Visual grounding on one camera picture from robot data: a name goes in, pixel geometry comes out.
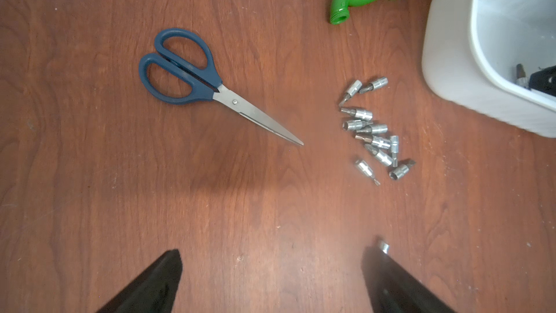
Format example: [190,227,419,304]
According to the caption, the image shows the silver bit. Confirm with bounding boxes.
[376,239,389,254]

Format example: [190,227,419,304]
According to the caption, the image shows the silver socket bit two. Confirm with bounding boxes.
[359,77,388,94]

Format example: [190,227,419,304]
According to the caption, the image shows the silver socket bit four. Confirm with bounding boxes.
[343,120,373,131]

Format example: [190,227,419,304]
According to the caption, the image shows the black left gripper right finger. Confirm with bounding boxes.
[361,246,454,313]

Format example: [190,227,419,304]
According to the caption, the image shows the blue handled scissors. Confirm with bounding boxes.
[138,28,303,146]

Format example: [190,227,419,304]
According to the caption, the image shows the silver socket bit ten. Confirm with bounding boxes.
[389,159,416,181]

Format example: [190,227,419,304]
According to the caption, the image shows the silver socket bit one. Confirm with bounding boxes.
[338,80,363,107]

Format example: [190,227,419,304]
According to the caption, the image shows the silver socket bit three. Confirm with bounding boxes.
[340,107,374,121]

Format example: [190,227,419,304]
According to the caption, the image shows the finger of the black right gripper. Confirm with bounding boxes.
[528,66,556,97]

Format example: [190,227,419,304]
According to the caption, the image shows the dark bit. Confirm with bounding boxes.
[515,64,529,89]

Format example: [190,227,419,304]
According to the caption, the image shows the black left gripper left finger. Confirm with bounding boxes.
[98,249,182,312]

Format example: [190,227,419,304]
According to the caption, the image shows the silver socket bit five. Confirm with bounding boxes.
[356,124,388,135]

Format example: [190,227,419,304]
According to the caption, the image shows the white plastic storage box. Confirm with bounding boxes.
[422,0,555,138]

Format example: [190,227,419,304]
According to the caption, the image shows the silver socket bit nine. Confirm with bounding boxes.
[355,159,381,186]

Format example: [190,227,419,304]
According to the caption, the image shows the silver socket bit eight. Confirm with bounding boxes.
[389,136,400,168]

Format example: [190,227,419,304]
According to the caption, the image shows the silver socket bit seven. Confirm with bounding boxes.
[364,143,394,168]

